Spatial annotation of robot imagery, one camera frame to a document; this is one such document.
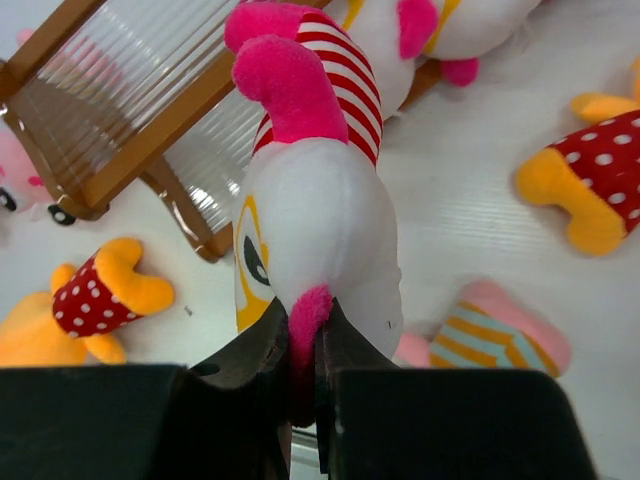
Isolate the white glasses plush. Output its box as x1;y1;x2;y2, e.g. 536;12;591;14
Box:
223;2;405;391
324;0;540;119

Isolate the pink plush with wheels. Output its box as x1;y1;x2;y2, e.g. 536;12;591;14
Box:
0;27;79;226

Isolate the wooden toy shelf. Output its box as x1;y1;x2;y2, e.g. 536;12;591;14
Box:
0;0;444;264

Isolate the yellow bear plush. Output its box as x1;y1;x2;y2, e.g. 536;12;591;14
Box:
1;237;175;368
514;59;639;256

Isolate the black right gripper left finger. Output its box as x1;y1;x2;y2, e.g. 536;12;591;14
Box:
1;301;289;479

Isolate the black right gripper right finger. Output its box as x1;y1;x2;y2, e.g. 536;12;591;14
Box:
315;304;597;479

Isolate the pink plush, front right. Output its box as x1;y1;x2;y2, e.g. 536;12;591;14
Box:
395;280;572;378

